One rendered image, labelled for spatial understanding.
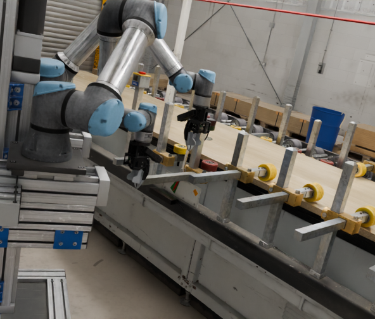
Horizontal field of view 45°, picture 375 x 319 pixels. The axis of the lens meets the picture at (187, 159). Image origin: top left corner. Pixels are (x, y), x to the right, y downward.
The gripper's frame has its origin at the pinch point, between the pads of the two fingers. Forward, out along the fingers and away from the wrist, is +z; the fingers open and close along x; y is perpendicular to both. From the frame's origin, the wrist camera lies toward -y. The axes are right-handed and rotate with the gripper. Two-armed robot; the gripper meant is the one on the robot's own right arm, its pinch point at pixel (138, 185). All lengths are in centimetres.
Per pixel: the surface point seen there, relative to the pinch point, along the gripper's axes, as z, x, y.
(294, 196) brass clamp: -14, 54, -33
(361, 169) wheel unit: -13, 38, -123
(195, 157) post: -10.2, -2.4, -33.9
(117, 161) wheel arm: -2.1, -23.5, -5.1
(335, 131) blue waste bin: 42, -209, -572
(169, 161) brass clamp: -2.1, -20.0, -34.5
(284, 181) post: -17, 48, -34
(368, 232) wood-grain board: -7, 79, -50
